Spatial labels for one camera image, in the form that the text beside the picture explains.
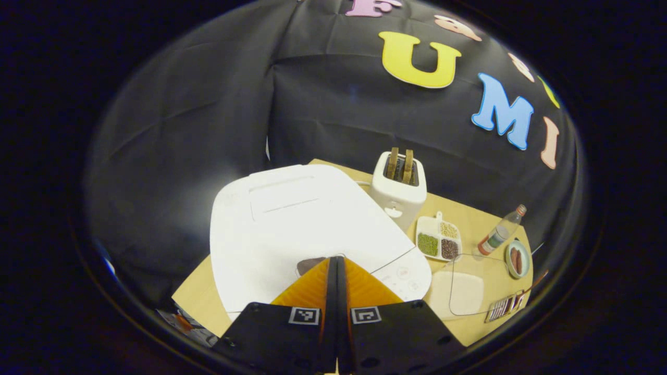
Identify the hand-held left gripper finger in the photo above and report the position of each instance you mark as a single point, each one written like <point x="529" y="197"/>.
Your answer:
<point x="342" y="312"/>
<point x="331" y="312"/>

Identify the white rice cooker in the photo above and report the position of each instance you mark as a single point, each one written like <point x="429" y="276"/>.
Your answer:
<point x="292" y="229"/>

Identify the clear rice container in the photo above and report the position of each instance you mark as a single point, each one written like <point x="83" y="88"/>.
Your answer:
<point x="458" y="294"/>

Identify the white divided bean dish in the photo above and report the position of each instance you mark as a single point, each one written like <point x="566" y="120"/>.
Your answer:
<point x="430" y="225"/>

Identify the white toaster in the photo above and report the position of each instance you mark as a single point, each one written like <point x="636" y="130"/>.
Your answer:
<point x="398" y="200"/>

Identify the brown bread slice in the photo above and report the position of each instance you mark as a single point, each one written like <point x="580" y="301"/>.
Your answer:
<point x="392" y="162"/>
<point x="408" y="165"/>

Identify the clear plastic bottle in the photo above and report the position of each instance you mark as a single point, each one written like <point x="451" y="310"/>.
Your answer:
<point x="497" y="234"/>

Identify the red meat slice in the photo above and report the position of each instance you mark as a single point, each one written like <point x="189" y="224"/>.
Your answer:
<point x="519" y="260"/>
<point x="513" y="259"/>

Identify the pale green plate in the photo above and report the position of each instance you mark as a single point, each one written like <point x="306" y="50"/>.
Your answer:
<point x="525" y="260"/>

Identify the black backdrop cloth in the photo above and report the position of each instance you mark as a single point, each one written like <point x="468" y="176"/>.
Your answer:
<point x="182" y="130"/>

